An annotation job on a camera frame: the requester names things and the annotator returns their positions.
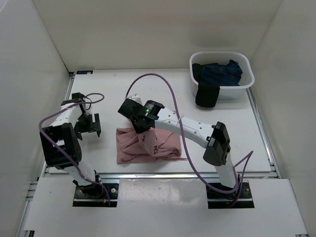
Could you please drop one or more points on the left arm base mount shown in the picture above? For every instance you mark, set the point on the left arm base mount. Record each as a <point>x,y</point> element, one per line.
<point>93,195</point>

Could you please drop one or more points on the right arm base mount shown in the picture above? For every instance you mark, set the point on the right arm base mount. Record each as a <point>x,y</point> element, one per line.
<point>241,199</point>

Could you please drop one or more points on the white plastic basket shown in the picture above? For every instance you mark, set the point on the white plastic basket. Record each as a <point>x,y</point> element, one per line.
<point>223,57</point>

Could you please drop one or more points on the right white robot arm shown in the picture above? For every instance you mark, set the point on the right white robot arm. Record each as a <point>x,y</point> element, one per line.
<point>213,138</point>

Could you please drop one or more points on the aluminium front rail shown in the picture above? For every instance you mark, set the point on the aluminium front rail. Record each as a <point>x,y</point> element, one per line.
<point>247,175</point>

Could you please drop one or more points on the dark blue garment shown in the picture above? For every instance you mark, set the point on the dark blue garment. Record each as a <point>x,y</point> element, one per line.
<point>221,75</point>

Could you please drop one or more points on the black garment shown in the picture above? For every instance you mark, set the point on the black garment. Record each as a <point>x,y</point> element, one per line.
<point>207,95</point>

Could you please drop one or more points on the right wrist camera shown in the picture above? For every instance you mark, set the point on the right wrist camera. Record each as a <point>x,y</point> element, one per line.
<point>136,98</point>

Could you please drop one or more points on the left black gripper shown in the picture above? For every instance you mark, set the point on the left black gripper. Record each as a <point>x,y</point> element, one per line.
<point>92,127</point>

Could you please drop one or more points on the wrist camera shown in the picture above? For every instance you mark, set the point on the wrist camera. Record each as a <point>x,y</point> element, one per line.
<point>77,98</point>
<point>136,98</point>

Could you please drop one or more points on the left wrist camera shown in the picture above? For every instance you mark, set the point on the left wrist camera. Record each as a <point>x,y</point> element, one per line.
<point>77,98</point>

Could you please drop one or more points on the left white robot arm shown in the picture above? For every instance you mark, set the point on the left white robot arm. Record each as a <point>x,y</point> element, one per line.
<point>60,134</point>

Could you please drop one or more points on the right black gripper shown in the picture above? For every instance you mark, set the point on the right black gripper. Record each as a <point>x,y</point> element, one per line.
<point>140,130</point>

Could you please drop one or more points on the pink trousers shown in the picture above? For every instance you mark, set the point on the pink trousers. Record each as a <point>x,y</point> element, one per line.
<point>151,146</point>

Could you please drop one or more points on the blue label sticker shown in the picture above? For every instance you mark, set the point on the blue label sticker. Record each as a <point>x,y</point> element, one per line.
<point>84,72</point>

